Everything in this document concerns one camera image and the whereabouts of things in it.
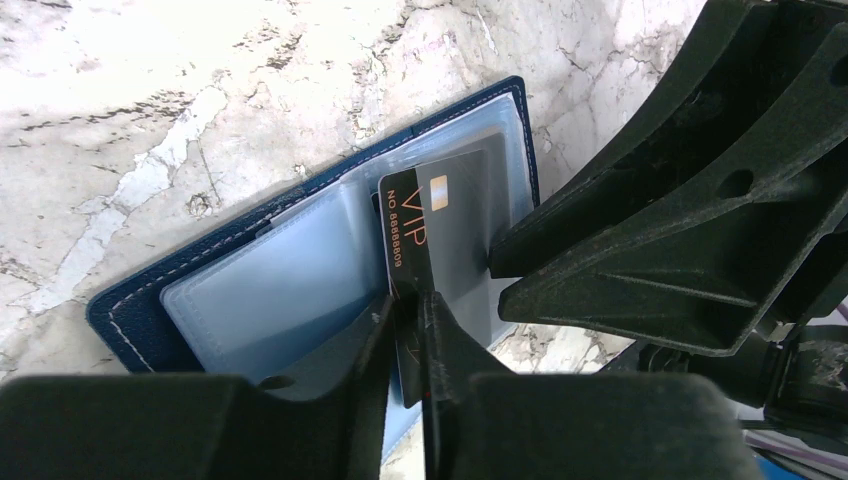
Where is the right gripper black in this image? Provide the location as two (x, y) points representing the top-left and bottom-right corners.
(499, 26), (847, 438)

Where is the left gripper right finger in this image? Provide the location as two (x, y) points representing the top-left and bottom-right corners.
(417, 292), (761, 479)

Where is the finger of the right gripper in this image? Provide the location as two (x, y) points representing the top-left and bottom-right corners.
(490, 1), (847, 278)

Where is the blue card holder wallet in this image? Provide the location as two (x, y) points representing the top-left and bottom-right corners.
(86, 76), (539, 382)

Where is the black VIP credit card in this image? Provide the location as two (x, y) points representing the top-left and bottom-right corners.
(377, 150), (490, 408)

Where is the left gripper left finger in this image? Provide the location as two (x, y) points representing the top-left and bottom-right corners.
(1, 297), (392, 479)

